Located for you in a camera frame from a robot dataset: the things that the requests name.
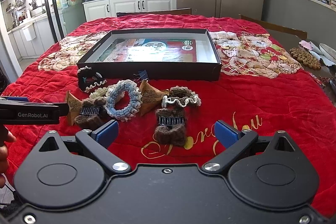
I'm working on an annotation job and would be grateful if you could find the brown white-trim scrunchie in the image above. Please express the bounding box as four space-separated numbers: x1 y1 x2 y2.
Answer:
162 86 202 108

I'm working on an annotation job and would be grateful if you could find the cream crochet scrunchie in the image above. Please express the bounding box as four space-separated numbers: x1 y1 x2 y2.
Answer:
89 87 108 100

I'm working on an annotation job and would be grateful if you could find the dark wooden chair back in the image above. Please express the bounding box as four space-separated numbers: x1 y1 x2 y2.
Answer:
116 8 192 17

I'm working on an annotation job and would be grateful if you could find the wooden bead mat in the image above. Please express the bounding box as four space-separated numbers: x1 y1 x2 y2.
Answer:
289 48 321 71

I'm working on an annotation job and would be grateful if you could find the brown knit hair claw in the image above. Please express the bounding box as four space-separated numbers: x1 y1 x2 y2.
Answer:
154 107 187 147
74 97 108 131

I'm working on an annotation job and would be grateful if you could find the blue crochet scrunchie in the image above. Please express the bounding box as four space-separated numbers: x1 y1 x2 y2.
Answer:
105 80 142 122

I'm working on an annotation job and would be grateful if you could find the blue binder clip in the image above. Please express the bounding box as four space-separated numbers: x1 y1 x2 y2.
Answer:
133 70 149 83

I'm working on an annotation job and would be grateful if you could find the brown wooden chair right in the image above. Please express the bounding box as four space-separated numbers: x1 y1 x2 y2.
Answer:
239 14 307 40

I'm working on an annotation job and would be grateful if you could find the white kitchen cabinet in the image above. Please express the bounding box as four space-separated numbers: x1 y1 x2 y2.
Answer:
83 0 177 22

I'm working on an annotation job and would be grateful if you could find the brown paper pyramid packet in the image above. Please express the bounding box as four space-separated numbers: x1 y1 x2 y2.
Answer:
65 91 83 126
139 80 170 116

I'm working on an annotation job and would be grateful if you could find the black shallow cardboard box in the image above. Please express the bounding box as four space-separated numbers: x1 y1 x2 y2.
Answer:
77 28 222 81

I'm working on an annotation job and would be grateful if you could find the black white-trim scrunchie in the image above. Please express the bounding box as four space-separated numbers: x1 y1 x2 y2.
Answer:
77 66 107 93

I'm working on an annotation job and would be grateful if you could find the red quilted bedspread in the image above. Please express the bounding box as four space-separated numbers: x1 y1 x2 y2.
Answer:
1 15 335 218

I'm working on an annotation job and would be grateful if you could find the person's left hand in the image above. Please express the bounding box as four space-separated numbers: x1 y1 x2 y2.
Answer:
0 125 17 188

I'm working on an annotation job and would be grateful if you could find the colourful printed paper sheet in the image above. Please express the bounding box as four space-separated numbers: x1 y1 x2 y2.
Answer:
96 38 197 63

